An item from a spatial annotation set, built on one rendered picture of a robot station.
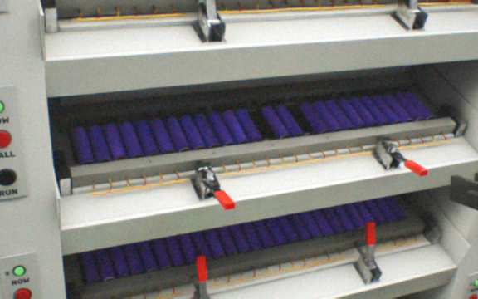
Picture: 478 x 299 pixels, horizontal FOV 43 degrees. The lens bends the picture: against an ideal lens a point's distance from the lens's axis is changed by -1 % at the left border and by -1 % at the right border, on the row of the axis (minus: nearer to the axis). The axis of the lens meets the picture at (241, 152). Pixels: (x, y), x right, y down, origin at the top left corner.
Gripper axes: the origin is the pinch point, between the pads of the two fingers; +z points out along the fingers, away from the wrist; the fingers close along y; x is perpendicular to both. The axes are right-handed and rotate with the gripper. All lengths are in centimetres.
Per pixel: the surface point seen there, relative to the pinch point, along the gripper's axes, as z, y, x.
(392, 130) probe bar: 20.5, 2.0, 3.6
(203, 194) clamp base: 16.6, -27.7, -1.3
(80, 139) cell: 26.2, -40.5, 4.8
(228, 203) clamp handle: 10.6, -26.9, -0.8
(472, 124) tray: 19.0, 15.4, 3.8
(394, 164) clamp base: 17.7, 0.6, -0.6
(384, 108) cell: 25.6, 4.3, 6.0
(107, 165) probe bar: 21.0, -38.2, 2.4
